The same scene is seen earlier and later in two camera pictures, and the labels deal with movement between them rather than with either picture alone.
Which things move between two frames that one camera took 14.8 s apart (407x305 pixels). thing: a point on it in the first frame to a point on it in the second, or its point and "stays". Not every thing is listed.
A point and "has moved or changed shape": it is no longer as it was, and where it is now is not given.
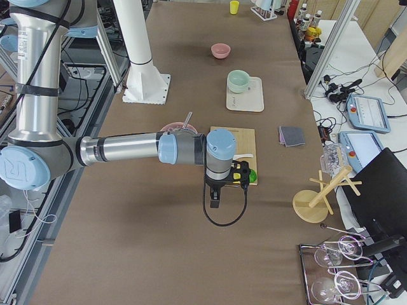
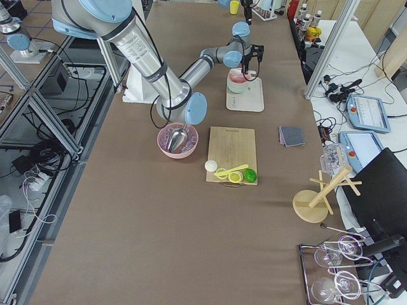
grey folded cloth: [290, 136] stays
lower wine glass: [344, 284] stays
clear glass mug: [332, 159] stays
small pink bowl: [220, 51] has moved or changed shape
